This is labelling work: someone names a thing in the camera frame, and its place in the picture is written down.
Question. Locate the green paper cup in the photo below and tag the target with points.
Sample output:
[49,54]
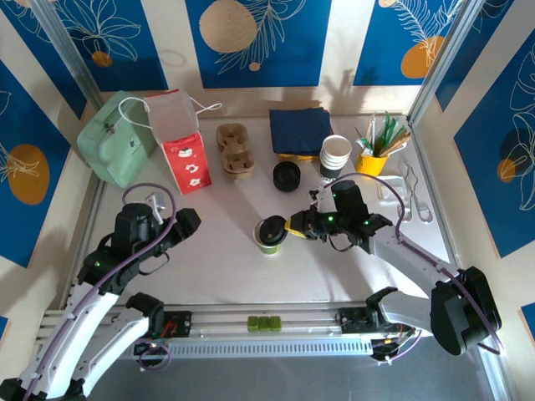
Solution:
[269,250]

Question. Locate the red paper bag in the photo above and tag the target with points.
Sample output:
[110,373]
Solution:
[188,163]

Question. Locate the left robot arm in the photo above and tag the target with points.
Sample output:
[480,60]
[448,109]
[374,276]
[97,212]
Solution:
[67,334]

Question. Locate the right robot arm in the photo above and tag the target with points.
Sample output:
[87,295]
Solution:
[418,259]

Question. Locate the black cup lid stack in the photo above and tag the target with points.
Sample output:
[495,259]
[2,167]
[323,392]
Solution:
[287,177]

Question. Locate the yellow stirrer cup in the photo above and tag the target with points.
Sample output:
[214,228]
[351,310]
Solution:
[370,165]

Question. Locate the yellow paper napkin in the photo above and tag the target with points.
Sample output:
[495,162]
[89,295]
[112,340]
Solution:
[301,156]

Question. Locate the paper cup stack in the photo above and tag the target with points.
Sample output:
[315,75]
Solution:
[334,150]

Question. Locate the white sugar stick packet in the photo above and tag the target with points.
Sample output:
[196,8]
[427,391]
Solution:
[364,142]

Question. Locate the metal tongs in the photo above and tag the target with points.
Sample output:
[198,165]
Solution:
[412,181]

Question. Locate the cardboard cup carrier stack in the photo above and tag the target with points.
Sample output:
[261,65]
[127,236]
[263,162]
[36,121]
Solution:
[242,177]

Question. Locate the wooden stirrer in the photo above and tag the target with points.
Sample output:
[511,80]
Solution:
[399,141]
[399,147]

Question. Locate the blue paper napkin stack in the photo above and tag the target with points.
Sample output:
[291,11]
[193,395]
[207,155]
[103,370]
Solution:
[299,129]

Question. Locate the paper wrapped straw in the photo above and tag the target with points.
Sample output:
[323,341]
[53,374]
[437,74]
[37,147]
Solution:
[371,127]

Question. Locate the mint green lunch bag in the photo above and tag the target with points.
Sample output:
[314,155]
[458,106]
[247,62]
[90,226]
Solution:
[113,146]

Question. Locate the green block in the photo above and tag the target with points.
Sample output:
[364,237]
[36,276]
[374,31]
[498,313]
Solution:
[275,323]
[252,324]
[263,324]

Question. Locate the left circuit board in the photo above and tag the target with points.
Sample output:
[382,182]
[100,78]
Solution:
[150,346]

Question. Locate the circuit board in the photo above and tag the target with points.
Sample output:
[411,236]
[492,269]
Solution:
[386,342]
[150,346]

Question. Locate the right circuit board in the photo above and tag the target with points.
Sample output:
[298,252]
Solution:
[386,342]

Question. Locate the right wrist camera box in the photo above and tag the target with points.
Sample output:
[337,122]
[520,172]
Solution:
[322,199]

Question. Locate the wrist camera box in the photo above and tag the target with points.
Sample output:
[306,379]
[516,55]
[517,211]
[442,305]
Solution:
[322,199]
[155,206]

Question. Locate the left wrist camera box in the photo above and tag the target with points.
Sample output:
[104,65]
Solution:
[155,206]

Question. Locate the aluminium front rail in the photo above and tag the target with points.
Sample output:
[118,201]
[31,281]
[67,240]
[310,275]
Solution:
[292,311]

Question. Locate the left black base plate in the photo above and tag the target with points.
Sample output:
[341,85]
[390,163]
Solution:
[184,323]

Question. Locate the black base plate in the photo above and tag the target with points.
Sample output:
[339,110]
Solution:
[351,321]
[184,323]

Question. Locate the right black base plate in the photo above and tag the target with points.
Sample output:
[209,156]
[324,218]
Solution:
[351,321]

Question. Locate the aluminium frame post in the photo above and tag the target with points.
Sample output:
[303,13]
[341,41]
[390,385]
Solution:
[443,58]
[70,54]

